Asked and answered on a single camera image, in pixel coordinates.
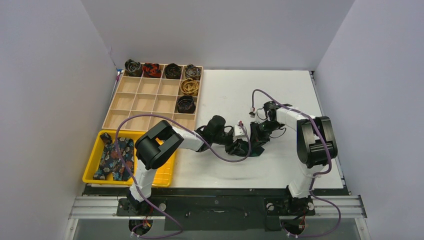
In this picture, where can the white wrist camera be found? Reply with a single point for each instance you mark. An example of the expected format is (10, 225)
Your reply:
(259, 119)
(239, 132)

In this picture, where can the aluminium black mounting rail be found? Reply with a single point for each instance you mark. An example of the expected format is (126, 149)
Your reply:
(214, 214)

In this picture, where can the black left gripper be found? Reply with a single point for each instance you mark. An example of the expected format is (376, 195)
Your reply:
(229, 148)

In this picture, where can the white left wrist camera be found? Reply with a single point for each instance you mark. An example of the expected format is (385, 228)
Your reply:
(239, 132)

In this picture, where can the rolled grey patterned tie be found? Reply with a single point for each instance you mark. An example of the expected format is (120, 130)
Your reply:
(193, 72)

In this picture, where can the rolled yellow beetle tie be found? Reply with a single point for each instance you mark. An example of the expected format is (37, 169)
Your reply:
(189, 87)

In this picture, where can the rolled navy floral tie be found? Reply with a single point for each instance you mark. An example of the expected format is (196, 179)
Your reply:
(185, 104)

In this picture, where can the rolled black grey tie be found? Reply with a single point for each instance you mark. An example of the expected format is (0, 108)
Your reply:
(133, 68)

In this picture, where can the rolled black gold tie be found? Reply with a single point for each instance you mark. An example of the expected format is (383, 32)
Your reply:
(173, 71)

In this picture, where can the green navy striped tie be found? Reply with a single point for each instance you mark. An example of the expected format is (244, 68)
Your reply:
(255, 151)

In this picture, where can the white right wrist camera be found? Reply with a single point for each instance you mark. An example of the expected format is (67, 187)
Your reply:
(259, 119)

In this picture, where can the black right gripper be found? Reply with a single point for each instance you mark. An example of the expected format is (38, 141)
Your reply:
(259, 133)

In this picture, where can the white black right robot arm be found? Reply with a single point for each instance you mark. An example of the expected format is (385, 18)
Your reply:
(315, 146)

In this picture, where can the wooden compartment organizer box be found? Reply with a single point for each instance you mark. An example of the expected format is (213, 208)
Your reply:
(147, 99)

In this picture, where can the rolled red black tie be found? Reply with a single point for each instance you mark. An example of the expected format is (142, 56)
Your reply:
(152, 70)

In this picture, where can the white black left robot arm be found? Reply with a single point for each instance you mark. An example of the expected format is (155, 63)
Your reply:
(156, 146)

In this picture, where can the floral dark tie in tray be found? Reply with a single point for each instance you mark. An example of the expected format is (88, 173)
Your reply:
(110, 163)

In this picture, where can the yellow plastic tray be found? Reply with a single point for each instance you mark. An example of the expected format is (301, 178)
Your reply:
(163, 177)

